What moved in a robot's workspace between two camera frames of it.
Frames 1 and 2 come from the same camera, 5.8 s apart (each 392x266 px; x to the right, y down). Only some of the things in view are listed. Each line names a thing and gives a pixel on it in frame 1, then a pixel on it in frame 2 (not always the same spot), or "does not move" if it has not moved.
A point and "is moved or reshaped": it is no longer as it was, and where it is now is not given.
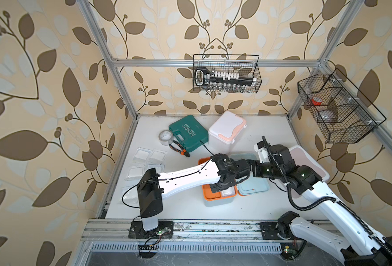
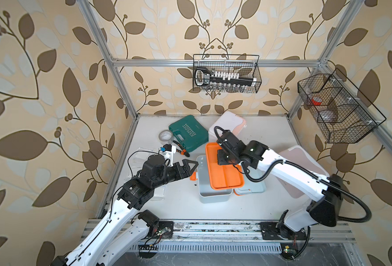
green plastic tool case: [189, 132] does not move
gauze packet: [228, 192] is moved or reshaped
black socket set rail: [204, 76] does not move
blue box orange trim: [228, 197] is moved or reshaped
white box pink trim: [225, 129] does not move
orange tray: [206, 190] is moved or reshaped
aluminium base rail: [183, 230] does not move
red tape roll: [316, 101] does not move
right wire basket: [343, 114] does not move
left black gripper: [232, 183] → [185, 173]
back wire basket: [233, 73] does not move
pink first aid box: [300, 157] does not move
